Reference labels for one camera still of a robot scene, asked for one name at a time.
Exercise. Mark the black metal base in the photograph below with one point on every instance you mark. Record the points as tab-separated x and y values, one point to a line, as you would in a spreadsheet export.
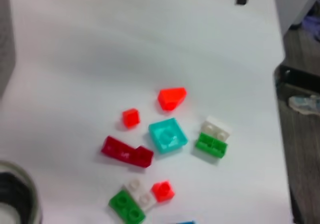
300	80

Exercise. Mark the dark red long toy brick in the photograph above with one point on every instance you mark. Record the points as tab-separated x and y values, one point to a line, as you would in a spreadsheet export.
125	153

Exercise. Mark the blue square toy plate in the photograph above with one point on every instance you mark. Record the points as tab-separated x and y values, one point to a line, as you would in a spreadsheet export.
183	222

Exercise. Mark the purple bag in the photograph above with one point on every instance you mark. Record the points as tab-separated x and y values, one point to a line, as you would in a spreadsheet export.
313	23

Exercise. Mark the glass teacup with black sleeve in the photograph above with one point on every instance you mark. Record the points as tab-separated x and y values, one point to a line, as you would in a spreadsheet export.
17	191

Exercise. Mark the light blue sneaker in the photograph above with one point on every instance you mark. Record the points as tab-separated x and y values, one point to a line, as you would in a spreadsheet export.
305	105

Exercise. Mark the cyan square toy plate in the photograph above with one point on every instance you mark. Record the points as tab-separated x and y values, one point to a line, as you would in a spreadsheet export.
166	136

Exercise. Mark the green toy brick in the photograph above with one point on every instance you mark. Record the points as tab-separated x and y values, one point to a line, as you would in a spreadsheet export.
211	146
125	206

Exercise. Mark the small red toy brick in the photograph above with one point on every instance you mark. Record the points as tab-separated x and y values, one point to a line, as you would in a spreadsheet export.
163	191
131	117

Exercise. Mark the white toy brick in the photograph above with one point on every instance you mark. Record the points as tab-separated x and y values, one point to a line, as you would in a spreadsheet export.
216	128
140	191

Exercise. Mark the red sloped toy brick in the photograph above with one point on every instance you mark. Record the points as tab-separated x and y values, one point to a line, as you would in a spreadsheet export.
171	98

